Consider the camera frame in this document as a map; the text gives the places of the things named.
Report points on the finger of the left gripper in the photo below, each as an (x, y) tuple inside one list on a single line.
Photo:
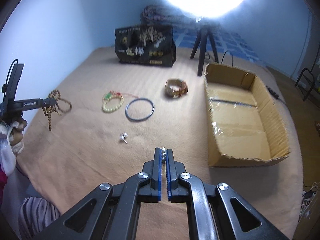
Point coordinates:
[(49, 102)]

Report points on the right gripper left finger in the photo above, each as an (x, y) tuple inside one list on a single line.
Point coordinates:
[(151, 192)]

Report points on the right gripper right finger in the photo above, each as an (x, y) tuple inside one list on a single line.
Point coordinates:
[(175, 191)]

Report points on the pearl earring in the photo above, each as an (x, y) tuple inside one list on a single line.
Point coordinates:
[(123, 137)]

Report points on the left hand white glove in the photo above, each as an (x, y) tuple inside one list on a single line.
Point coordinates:
[(11, 143)]

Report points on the cardboard box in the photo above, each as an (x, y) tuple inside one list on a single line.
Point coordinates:
[(245, 129)]

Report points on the striped cloth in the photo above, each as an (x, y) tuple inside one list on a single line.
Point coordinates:
[(35, 214)]

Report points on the black snack bag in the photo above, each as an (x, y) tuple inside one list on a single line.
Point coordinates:
[(146, 45)]

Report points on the blue patterned bedding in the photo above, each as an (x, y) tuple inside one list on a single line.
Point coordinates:
[(224, 40)]

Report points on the dark folded quilt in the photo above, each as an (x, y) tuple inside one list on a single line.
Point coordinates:
[(162, 14)]

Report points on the black tripod stand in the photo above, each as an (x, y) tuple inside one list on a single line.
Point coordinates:
[(205, 30)]

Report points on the black metal rack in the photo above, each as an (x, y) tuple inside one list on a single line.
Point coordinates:
[(306, 83)]

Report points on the red string green charm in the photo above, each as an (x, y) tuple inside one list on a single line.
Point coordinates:
[(116, 93)]

